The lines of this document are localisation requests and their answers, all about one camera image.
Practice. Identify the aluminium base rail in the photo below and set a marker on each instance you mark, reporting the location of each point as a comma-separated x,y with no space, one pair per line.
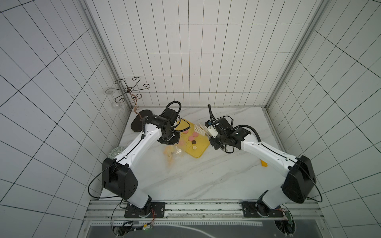
113,213

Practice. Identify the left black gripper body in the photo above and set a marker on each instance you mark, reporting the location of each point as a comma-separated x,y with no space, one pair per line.
169,138

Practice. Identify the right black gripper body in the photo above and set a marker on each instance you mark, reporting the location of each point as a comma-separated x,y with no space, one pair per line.
216,143

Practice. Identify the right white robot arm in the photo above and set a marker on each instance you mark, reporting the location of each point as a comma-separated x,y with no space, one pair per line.
298,172

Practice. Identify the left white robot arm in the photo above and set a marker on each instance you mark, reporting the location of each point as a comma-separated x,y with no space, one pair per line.
118,174

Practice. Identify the yellow plastic tray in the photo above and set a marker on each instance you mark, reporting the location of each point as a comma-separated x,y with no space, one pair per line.
202,142

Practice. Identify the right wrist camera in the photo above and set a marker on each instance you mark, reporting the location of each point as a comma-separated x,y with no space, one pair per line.
210,129

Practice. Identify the steel tongs white tips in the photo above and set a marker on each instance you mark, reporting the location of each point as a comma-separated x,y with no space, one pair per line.
202,130

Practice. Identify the clear resealable zip bag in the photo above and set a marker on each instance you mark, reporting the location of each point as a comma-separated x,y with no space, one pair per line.
172,153

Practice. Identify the black round rack base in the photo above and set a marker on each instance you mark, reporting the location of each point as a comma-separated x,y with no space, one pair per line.
136,125

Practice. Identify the black wire cup rack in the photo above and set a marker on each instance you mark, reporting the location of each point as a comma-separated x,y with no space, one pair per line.
125,90

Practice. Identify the yellow rectangular block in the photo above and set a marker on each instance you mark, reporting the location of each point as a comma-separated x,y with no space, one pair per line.
263,163

